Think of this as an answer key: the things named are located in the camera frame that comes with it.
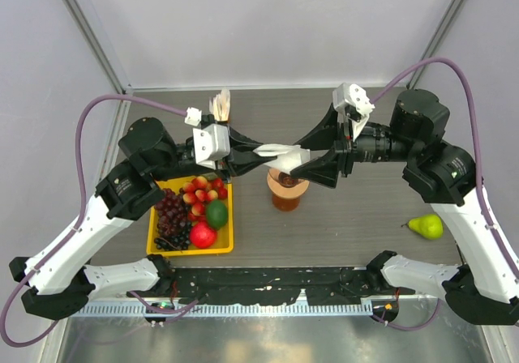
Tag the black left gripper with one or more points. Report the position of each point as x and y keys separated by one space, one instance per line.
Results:
x=242 y=158

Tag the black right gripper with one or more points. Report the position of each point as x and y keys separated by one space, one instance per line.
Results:
x=324 y=169

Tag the round wooden dripper stand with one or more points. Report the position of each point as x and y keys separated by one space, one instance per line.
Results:
x=284 y=186

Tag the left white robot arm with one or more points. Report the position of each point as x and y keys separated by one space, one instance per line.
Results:
x=60 y=280

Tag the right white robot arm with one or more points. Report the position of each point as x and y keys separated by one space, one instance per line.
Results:
x=483 y=290

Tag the green lime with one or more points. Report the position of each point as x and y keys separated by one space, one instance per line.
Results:
x=216 y=214

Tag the red apple front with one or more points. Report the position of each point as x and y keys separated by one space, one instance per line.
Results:
x=202 y=235

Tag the dark purple grape bunch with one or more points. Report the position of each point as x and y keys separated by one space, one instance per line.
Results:
x=173 y=226

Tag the green pear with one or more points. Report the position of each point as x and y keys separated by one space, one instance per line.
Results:
x=428 y=226

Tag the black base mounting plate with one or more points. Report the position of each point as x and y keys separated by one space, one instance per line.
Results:
x=270 y=286

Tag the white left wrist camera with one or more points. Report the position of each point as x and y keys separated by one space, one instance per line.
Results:
x=210 y=138

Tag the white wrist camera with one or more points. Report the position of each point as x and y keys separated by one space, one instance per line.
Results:
x=210 y=138
x=353 y=104

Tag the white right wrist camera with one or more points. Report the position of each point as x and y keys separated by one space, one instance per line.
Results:
x=353 y=104

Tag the white perforated cable rail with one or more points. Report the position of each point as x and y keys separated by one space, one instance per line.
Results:
x=133 y=309

